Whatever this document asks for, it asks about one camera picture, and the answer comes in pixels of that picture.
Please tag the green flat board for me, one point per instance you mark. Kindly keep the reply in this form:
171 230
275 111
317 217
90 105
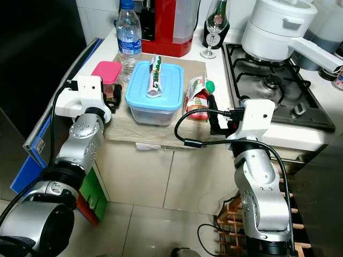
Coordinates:
95 195

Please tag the beige counter cloth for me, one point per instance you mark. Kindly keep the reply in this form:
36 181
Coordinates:
139 134

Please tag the clear wine glass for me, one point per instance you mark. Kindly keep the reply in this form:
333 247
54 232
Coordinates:
217 21

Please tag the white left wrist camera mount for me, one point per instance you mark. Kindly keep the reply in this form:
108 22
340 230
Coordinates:
86 96

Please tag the clear water bottle blue label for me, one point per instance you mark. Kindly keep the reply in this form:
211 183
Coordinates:
128 43

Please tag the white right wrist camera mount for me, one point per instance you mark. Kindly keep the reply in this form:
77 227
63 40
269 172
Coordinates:
254 118

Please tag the dark robot foot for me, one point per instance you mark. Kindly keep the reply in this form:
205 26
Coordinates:
185 252

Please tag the white kitchen cabinet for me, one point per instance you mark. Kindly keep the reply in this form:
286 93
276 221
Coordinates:
139 176

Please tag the red sauce pouch green cap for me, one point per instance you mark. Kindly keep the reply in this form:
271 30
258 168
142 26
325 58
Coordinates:
197 104

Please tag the white cooking pot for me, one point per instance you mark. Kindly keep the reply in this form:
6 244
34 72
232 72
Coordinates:
273 27

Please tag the black tall appliance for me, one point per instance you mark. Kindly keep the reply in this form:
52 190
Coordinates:
32 64

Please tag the grey steel fridge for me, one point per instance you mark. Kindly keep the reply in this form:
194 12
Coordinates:
321 203

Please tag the dark glass bottle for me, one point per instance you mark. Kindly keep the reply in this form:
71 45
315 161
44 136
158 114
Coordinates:
226 40

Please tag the steel gas hob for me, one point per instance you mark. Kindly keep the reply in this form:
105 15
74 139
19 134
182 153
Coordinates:
273 83

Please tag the blue lidded plastic container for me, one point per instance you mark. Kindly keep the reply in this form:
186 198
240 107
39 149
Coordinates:
171 88

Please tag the orange flat board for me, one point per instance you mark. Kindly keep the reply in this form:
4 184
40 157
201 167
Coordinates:
83 206

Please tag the wooden wine rack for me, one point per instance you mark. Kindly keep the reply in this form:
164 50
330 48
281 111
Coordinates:
230 230

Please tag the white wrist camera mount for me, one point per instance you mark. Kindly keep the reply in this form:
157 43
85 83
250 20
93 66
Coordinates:
86 96
254 118

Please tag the dark cooking pot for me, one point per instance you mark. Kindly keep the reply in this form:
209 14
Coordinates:
324 40

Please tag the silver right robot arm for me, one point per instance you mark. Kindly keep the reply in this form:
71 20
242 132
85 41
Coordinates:
262 203

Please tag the pink lidded container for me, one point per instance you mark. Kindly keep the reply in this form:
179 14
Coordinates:
106 71

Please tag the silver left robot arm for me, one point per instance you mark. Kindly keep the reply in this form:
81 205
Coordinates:
32 225

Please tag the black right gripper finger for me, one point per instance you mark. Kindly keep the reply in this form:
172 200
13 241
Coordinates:
214 112

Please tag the red coffee machine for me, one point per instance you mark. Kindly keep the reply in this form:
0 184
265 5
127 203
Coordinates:
163 32

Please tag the blue flat boards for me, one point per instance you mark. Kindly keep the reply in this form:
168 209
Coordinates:
27 176

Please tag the green white tube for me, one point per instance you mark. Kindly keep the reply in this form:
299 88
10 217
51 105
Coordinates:
154 80

